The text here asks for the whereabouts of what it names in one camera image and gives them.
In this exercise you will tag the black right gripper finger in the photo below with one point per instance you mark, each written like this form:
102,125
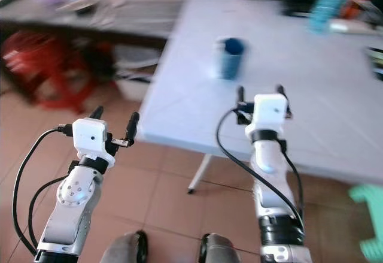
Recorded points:
280,89
240,96

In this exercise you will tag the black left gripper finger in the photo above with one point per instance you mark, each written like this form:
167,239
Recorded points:
97,112
133,127

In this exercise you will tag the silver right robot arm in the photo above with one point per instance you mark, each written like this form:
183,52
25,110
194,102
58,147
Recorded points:
272,185

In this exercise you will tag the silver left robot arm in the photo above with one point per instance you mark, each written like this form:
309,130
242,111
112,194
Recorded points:
75,197

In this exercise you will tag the blue cup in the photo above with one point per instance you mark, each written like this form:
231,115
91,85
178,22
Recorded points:
230,59

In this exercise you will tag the white folding table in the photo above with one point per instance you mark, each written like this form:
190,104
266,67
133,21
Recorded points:
323,83

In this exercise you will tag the white storage box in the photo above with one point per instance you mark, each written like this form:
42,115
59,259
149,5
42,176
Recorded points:
134,74

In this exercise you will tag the red plastic stool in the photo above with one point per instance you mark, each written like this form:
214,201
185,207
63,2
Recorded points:
45,65

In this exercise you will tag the teal plastic bottle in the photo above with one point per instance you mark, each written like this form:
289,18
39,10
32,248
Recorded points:
332,5

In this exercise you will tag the grey cluttered bench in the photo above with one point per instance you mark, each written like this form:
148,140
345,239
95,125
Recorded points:
125,14

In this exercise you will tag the grey left robot foot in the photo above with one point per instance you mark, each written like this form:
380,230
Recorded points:
124,250

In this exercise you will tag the grey robot foot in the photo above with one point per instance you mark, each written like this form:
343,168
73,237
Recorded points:
124,250
220,251

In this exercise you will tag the grey right robot foot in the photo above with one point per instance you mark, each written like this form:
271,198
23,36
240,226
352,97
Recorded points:
220,251

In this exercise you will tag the green plastic stool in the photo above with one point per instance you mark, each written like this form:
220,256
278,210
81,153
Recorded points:
370,215

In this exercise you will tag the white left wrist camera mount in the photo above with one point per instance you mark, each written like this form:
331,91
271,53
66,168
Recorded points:
90,136

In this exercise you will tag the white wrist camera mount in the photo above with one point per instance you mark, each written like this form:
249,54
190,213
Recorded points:
90,136
269,112

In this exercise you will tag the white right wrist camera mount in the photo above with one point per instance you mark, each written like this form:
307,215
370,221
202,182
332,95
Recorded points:
269,112

